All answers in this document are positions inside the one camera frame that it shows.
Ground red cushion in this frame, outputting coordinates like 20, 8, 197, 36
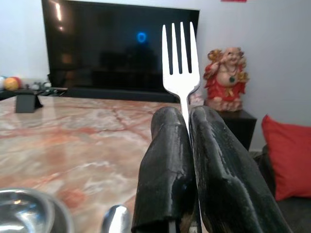
261, 115, 311, 201

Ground silver metal fork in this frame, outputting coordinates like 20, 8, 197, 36
162, 21, 201, 136

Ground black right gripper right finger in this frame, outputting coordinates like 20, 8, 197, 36
189, 105, 292, 233

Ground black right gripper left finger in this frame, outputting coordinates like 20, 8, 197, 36
131, 106, 196, 233

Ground silver metal spoon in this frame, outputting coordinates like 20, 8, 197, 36
101, 205, 132, 233

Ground black side cabinet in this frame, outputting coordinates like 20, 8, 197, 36
213, 109, 258, 151

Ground black soundbar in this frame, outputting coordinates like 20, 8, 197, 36
63, 87, 181, 103

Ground steel bowl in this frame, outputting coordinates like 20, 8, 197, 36
0, 187, 74, 233

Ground dark grey sofa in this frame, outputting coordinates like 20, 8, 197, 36
252, 145, 311, 233

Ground black napkin holder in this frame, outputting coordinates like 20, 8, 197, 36
15, 90, 44, 114

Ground orange yellow ball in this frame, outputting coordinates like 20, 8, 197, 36
3, 77, 20, 91

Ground red laughing Buddha statue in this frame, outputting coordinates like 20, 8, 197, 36
203, 47, 250, 112

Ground black flat screen television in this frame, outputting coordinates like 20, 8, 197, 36
41, 0, 200, 94

